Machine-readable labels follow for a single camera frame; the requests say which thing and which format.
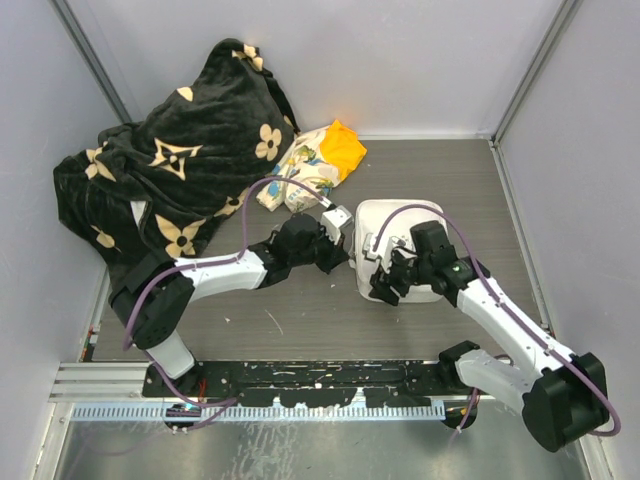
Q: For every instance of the yellow cloth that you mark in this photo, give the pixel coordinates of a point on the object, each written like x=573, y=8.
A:
x=342, y=149

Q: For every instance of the white slotted cable duct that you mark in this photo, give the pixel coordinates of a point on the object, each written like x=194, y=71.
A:
x=186, y=413

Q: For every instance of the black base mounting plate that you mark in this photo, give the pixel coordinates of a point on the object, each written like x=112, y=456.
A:
x=314, y=384

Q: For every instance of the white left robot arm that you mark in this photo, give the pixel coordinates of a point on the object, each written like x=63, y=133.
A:
x=151, y=299

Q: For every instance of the black floral fleece blanket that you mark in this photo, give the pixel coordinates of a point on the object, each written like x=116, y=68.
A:
x=168, y=182

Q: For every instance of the aluminium frame rail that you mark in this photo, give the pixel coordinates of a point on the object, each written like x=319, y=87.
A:
x=98, y=382

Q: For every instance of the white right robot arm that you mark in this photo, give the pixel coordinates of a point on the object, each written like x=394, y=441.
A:
x=561, y=396

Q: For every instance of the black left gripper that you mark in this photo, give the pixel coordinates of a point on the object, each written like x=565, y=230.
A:
x=335, y=253

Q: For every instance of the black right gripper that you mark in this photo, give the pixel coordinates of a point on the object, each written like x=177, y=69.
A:
x=381, y=289

